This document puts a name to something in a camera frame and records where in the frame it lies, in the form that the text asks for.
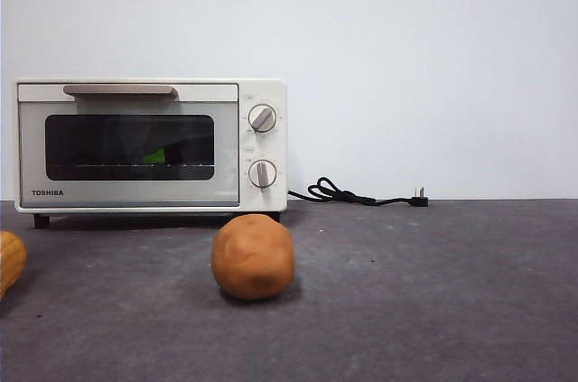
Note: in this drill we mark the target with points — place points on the purple eggplant green stem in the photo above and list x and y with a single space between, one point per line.
154 157

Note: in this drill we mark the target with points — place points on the beige round oven knob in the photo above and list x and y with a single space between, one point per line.
262 174
262 118

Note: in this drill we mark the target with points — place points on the white Toshiba toaster oven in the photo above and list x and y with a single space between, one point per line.
267 147

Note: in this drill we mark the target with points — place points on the brown potato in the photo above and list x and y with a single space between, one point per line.
253 260

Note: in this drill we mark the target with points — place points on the yellow corn cob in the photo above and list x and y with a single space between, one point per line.
11 264

